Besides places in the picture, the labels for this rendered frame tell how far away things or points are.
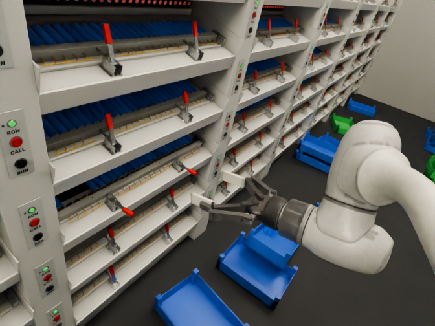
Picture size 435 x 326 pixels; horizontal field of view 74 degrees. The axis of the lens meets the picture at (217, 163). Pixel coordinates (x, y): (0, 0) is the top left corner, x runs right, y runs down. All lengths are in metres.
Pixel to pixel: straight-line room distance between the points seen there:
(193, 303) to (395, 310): 0.92
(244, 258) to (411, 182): 1.05
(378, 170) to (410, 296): 1.27
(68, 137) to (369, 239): 0.64
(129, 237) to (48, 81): 0.60
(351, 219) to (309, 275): 0.95
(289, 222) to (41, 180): 0.49
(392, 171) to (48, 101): 0.58
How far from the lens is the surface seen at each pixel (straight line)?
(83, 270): 0.96
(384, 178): 0.54
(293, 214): 0.64
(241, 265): 1.42
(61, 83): 0.59
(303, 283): 1.49
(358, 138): 0.59
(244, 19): 0.95
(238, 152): 1.49
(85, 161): 0.70
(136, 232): 1.04
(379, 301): 1.64
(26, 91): 0.55
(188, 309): 1.26
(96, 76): 0.63
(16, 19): 0.52
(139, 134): 0.79
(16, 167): 0.60
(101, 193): 0.85
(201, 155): 1.09
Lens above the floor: 1.11
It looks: 34 degrees down
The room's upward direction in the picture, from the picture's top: 14 degrees clockwise
